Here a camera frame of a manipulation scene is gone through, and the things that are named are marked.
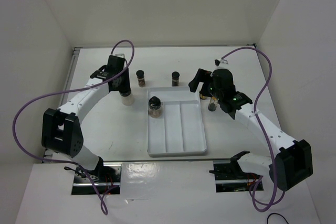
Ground white compartment organizer tray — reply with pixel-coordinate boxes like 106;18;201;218
147;87;207;157

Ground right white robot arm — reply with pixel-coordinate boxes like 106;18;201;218
188;68;313;191

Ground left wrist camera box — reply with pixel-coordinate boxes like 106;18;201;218
114;54;125;58

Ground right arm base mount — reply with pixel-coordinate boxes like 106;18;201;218
209;160;260;193

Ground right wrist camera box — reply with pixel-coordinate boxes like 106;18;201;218
215;59;229;70

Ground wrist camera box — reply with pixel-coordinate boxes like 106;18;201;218
215;59;229;70
114;54;125;58

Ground yellow label bottle tan cap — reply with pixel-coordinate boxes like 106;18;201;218
199;89;209;100

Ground tall gold band bottle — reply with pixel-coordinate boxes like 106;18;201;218
208;97;218;112

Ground thin black cable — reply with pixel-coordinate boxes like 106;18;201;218
266;212;289;224

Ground large jar brown spice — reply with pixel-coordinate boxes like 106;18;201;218
148;96;163;118

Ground small dark label spice jar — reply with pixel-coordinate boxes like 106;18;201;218
171;71;180;87

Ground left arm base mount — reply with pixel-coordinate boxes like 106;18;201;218
64;163;122;196

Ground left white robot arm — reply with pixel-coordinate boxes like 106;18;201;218
41;55;134;182

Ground small red label spice jar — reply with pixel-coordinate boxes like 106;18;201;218
136;70;145;87

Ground large jar white contents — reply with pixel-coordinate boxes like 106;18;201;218
120;91;134;106

